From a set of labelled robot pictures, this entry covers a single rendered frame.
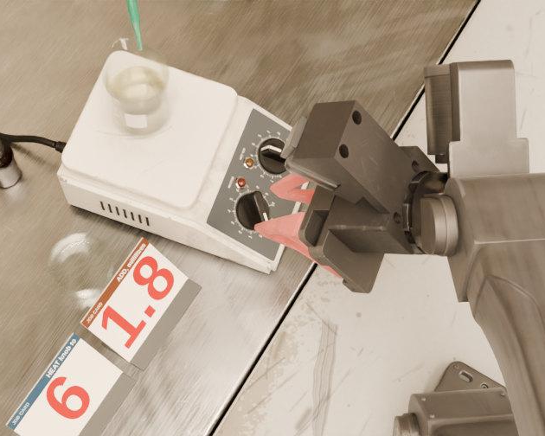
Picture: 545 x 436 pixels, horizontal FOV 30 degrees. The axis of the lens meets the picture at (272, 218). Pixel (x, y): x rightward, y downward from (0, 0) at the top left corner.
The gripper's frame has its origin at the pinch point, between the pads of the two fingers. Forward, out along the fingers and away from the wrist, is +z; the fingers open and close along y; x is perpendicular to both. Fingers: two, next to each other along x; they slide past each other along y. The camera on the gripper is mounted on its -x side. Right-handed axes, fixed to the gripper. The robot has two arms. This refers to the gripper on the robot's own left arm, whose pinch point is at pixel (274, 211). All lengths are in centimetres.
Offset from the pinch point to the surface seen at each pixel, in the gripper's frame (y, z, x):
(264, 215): -2.0, 5.5, 4.2
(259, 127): -9.7, 8.1, 2.2
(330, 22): -26.0, 10.8, 7.7
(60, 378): 16.4, 15.6, -0.5
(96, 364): 14.1, 14.9, 1.7
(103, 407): 17.0, 14.6, 4.0
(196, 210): -0.1, 9.1, 0.2
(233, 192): -3.1, 8.1, 2.3
